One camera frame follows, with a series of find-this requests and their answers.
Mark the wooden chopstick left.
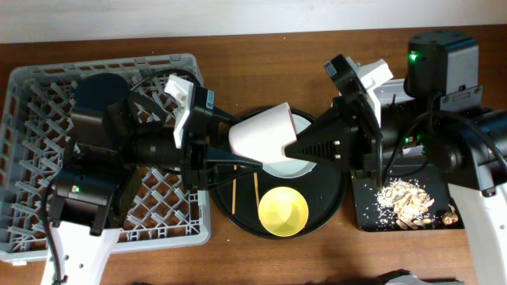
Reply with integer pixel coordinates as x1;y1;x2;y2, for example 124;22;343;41
231;179;237;215

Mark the grey plastic dishwasher rack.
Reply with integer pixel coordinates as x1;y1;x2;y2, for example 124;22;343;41
1;54;211;265

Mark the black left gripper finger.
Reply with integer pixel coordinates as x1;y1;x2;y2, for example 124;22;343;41
205;147;263;167
213;107;241;124

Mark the black rectangular tray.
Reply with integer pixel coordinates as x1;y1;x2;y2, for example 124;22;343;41
353;157;463;232

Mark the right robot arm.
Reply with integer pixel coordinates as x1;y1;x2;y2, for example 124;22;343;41
284;30;506;284

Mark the food scraps pile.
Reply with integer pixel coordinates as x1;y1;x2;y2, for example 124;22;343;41
376;179;435;230

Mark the light grey plate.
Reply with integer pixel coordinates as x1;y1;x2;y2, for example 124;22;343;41
263;113;316;179

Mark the yellow plastic bowl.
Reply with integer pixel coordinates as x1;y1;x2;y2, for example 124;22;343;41
257;186;310;238

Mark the wooden chopstick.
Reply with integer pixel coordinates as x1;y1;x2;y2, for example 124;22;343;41
253;172;260;211
231;179;237;215

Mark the pink plastic cup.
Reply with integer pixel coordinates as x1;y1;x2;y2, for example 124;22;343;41
228;102;296;164

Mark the wooden chopstick right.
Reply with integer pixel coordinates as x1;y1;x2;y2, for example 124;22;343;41
253;172;260;211

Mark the round black tray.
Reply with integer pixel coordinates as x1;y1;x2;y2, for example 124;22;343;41
208;105;349;240

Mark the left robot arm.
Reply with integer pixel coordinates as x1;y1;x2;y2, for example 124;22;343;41
40;68;262;284

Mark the gold foil wrapper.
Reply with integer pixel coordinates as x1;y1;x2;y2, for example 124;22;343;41
440;204;459;226

